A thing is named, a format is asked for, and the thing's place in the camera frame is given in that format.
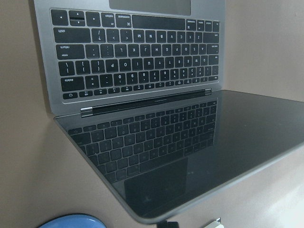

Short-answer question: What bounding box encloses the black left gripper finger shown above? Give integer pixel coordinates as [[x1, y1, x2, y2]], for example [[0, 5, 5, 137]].
[[157, 220, 179, 228]]

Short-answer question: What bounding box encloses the grey laptop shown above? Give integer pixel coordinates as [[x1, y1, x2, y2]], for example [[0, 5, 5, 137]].
[[34, 0, 304, 226]]

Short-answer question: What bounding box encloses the blue desk lamp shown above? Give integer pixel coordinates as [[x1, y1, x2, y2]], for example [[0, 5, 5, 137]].
[[39, 214, 106, 228]]

